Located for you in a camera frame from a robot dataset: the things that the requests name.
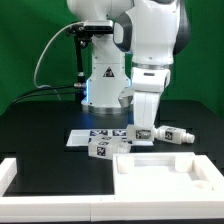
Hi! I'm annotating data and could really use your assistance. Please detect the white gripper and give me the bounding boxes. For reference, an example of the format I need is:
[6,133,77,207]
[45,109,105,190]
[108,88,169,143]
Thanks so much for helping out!
[132,66,171,129]

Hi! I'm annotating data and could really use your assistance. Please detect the white square table top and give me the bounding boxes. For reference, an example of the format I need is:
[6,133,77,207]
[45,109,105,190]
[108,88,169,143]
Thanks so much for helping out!
[113,152,224,201]

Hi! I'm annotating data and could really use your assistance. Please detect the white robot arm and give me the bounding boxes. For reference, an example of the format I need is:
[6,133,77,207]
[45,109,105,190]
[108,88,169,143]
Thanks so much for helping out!
[67,0,189,130]

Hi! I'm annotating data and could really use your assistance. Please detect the white marker sheet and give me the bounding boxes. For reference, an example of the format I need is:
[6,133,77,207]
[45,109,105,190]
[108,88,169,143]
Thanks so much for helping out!
[66,129,153,147]

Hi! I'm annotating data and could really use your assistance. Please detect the white obstacle fence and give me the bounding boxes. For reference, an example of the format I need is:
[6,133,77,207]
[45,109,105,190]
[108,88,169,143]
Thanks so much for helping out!
[0,158,224,223]

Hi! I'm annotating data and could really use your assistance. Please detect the black cables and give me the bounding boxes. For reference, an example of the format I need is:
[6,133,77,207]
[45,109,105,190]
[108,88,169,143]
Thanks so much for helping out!
[9,85,81,108]

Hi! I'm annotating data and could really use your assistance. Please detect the black camera on stand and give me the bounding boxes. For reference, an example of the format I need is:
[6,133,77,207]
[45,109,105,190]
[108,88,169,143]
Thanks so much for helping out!
[66,20,113,102]

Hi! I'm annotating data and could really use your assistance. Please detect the grey camera cable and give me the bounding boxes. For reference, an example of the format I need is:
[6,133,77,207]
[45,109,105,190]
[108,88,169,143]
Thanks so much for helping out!
[33,21,84,102]

